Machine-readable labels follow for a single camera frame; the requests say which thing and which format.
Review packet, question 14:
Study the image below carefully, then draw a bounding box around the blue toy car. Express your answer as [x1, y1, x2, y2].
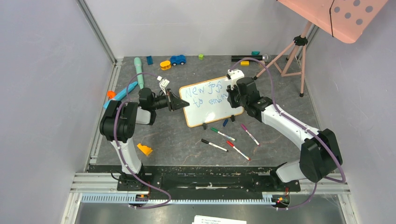
[170, 55, 186, 66]

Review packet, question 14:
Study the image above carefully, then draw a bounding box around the light blue toy crayon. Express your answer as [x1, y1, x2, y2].
[103, 81, 138, 109]

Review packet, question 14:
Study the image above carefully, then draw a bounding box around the yellow flat brick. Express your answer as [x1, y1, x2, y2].
[240, 61, 250, 66]

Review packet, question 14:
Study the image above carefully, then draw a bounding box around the black capped marker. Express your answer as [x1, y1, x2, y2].
[201, 139, 228, 152]

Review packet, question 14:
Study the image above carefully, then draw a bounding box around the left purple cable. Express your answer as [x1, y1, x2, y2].
[113, 72, 171, 210]

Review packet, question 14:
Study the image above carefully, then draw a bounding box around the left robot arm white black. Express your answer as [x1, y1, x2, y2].
[99, 87, 190, 190]

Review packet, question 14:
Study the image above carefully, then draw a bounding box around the small orange block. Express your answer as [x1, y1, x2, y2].
[106, 91, 116, 99]

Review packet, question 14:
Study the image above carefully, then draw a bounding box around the teal block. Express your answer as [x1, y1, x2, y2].
[251, 51, 260, 56]

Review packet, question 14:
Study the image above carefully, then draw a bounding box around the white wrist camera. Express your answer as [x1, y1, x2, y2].
[157, 76, 170, 94]
[227, 69, 245, 90]

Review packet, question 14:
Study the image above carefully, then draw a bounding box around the pink music stand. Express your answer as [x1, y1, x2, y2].
[268, 0, 388, 97]

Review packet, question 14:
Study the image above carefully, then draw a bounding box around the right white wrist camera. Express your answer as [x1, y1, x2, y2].
[227, 69, 245, 90]

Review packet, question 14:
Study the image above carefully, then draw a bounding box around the mint green toy crayon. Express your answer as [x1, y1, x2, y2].
[134, 57, 144, 89]

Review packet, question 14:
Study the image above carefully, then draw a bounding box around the orange wedge block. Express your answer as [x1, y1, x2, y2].
[137, 143, 153, 156]

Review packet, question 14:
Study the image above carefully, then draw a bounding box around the yellow oval toy brick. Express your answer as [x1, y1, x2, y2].
[160, 60, 172, 70]

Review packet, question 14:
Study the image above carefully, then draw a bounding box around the white paper sheet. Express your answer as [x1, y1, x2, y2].
[192, 215, 247, 224]

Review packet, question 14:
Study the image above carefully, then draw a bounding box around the purple cable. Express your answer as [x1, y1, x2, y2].
[113, 72, 171, 210]
[230, 57, 347, 211]

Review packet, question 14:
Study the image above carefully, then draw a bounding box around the white whiteboard wooden frame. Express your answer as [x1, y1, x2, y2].
[179, 76, 244, 128]

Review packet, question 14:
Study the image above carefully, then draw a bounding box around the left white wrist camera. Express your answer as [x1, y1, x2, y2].
[157, 76, 170, 94]

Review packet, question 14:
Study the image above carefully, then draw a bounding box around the clear round cap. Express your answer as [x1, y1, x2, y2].
[262, 54, 272, 63]

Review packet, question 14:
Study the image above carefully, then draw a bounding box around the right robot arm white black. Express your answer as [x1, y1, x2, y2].
[226, 75, 343, 190]

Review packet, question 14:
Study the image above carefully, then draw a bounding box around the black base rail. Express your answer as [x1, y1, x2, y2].
[87, 165, 301, 201]

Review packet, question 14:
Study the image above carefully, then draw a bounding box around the dark blue brick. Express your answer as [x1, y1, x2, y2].
[146, 56, 154, 65]

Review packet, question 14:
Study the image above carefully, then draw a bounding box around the purple capped marker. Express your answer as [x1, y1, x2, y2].
[240, 124, 260, 146]

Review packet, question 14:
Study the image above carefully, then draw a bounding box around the red capped marker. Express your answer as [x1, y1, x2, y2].
[226, 140, 251, 161]

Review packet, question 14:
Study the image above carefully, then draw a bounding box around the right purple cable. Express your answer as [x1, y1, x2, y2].
[230, 57, 347, 211]

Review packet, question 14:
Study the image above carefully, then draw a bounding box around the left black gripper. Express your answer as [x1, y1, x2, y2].
[150, 89, 190, 112]

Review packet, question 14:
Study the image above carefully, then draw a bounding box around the green capped marker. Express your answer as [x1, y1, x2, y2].
[211, 127, 236, 141]

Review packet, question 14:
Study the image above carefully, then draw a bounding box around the black cylinder tube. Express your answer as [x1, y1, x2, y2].
[231, 55, 265, 62]

